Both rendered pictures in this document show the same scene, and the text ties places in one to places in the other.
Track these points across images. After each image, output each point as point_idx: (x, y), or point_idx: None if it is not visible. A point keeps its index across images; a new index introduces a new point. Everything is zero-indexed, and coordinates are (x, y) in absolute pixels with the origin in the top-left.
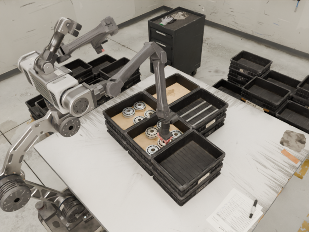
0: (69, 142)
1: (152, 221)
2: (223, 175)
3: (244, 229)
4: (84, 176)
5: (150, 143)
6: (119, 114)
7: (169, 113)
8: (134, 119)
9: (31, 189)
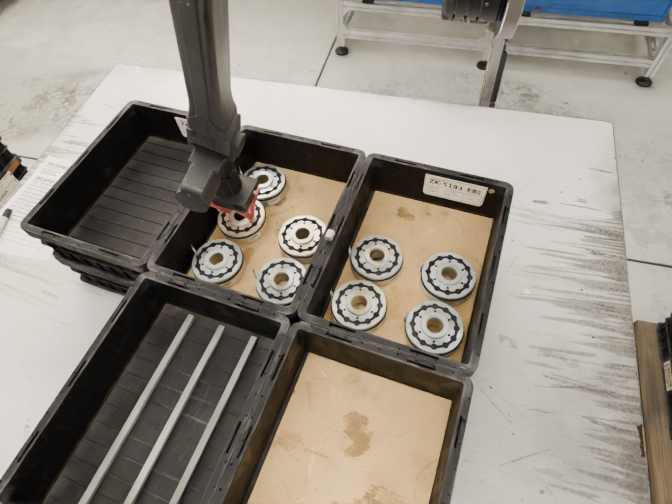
0: (545, 171)
1: None
2: (75, 282)
3: (26, 188)
4: (413, 127)
5: (290, 210)
6: (476, 261)
7: (205, 177)
8: (397, 249)
9: (487, 68)
